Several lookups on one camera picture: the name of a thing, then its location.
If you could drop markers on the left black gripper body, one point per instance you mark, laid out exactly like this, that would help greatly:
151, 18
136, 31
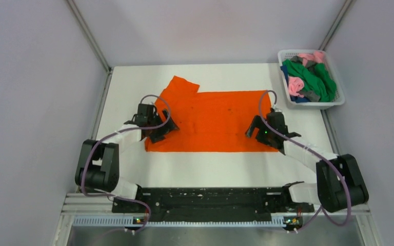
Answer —
156, 121

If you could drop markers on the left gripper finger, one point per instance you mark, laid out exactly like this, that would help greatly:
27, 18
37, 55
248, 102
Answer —
168, 123
159, 134

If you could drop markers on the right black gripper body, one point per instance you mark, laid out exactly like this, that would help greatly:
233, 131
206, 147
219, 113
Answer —
264, 135

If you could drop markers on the orange t-shirt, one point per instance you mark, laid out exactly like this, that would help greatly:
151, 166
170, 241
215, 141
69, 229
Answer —
210, 121

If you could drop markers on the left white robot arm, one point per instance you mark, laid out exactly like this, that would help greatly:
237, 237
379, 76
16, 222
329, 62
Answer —
98, 168

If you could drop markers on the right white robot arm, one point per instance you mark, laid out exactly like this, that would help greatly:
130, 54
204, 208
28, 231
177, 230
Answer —
339, 182

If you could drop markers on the blue t-shirt in basket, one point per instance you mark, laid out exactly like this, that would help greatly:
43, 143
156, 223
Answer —
295, 99

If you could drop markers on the pink t-shirt in basket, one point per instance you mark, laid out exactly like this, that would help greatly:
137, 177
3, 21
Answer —
305, 76

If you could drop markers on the grey t-shirt in basket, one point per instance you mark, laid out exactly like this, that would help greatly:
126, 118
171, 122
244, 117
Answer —
296, 85

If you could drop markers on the green t-shirt in basket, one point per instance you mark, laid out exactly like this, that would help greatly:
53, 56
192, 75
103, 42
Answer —
330, 87

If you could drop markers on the white plastic laundry basket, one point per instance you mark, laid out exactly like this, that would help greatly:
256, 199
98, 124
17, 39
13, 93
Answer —
331, 68

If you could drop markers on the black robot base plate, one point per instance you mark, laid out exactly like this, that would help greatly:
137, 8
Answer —
211, 204

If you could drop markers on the grey slotted cable duct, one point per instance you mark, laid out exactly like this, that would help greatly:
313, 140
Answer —
136, 222

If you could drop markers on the aluminium frame rail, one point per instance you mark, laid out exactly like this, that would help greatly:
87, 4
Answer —
79, 203

